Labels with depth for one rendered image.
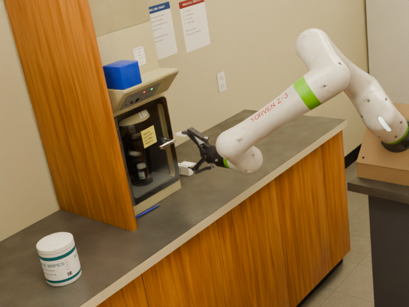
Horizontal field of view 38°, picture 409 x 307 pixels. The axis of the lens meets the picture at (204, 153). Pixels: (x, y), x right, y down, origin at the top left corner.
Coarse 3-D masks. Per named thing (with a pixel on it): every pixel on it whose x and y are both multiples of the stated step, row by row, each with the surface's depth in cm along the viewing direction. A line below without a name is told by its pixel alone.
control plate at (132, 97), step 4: (156, 84) 238; (148, 88) 235; (156, 88) 242; (140, 92) 232; (148, 92) 238; (152, 92) 242; (128, 96) 228; (132, 96) 230; (136, 96) 233; (140, 96) 236; (144, 96) 239; (148, 96) 242; (128, 100) 231; (132, 100) 233; (140, 100) 239; (124, 104) 231; (128, 104) 234; (132, 104) 237
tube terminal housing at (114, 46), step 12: (144, 24) 241; (108, 36) 228; (120, 36) 232; (132, 36) 237; (144, 36) 242; (108, 48) 229; (120, 48) 233; (132, 48) 238; (144, 48) 243; (108, 60) 229; (156, 60) 249; (144, 72) 245; (156, 96) 252; (132, 108) 242; (168, 192) 265; (144, 204) 254
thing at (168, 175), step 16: (128, 112) 239; (144, 112) 246; (160, 112) 253; (128, 128) 240; (144, 128) 247; (160, 128) 254; (128, 144) 241; (160, 144) 255; (128, 160) 243; (144, 160) 249; (160, 160) 256; (176, 160) 264; (144, 176) 251; (160, 176) 258; (176, 176) 265; (144, 192) 252
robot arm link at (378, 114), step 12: (372, 96) 229; (384, 96) 229; (360, 108) 232; (372, 108) 227; (384, 108) 224; (372, 120) 225; (384, 120) 223; (396, 120) 225; (372, 132) 230; (384, 132) 227; (396, 132) 229
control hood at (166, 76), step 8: (152, 72) 244; (160, 72) 241; (168, 72) 239; (176, 72) 243; (144, 80) 233; (152, 80) 233; (160, 80) 238; (168, 80) 244; (128, 88) 224; (136, 88) 227; (144, 88) 233; (160, 88) 245; (168, 88) 252; (112, 96) 227; (120, 96) 224; (152, 96) 246; (112, 104) 229; (120, 104) 228
